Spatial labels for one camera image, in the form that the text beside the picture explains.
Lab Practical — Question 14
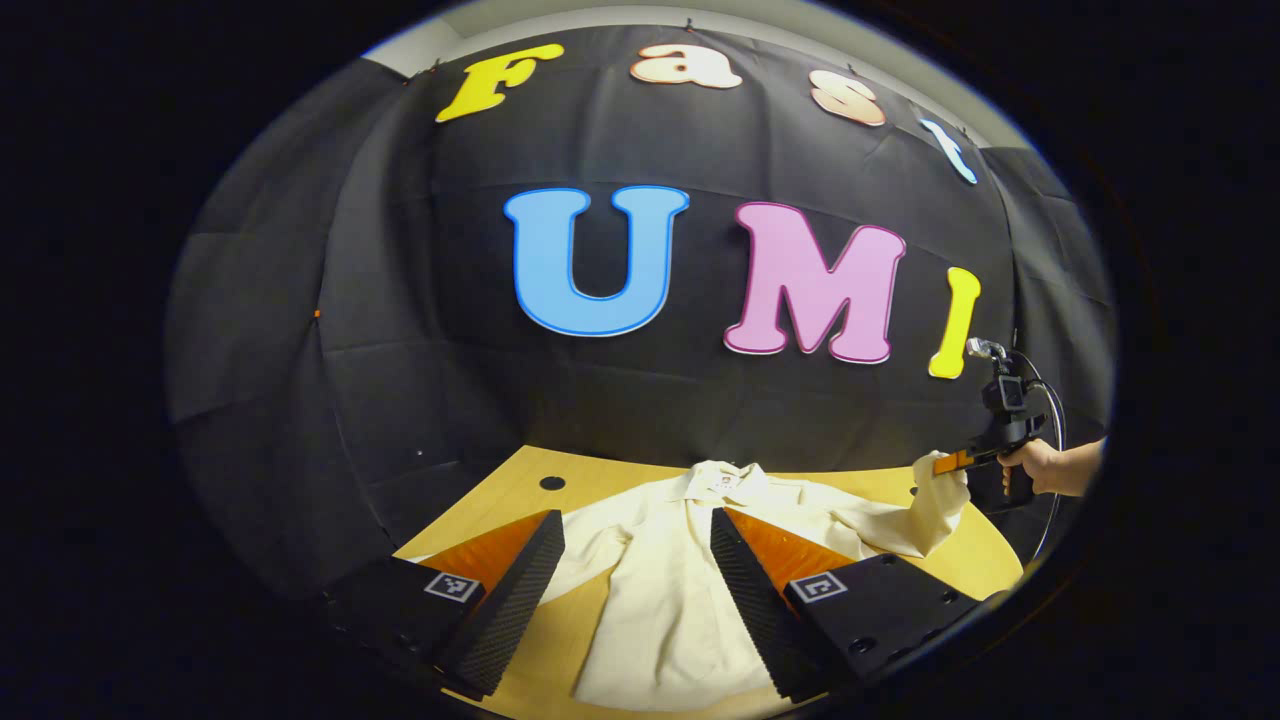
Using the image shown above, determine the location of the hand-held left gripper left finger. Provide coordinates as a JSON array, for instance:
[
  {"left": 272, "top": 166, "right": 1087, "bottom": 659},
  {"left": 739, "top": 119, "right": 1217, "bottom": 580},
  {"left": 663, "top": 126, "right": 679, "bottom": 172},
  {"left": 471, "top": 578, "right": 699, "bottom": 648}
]
[{"left": 322, "top": 510, "right": 567, "bottom": 701}]

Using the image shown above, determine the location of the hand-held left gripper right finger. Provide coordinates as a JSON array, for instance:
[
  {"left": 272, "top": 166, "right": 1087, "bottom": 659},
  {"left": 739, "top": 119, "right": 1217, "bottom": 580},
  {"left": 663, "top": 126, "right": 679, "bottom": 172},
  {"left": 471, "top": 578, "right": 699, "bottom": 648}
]
[{"left": 710, "top": 507, "right": 986, "bottom": 704}]

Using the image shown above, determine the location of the cream button shirt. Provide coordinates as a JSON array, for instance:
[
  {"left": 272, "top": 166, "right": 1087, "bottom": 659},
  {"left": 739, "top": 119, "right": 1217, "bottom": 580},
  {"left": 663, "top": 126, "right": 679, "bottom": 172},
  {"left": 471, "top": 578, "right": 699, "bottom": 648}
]
[{"left": 540, "top": 452, "right": 971, "bottom": 713}]

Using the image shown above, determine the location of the black backdrop cloth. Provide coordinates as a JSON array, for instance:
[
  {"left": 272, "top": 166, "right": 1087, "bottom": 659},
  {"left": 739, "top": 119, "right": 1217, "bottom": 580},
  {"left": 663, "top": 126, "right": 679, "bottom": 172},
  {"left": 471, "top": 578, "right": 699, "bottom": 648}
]
[{"left": 165, "top": 25, "right": 1116, "bottom": 601}]

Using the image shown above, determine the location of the black cable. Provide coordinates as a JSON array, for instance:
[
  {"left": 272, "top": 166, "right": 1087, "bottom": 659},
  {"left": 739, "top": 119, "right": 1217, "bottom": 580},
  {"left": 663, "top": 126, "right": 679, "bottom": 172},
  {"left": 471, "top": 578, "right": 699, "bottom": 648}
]
[{"left": 1012, "top": 348, "right": 1068, "bottom": 567}]

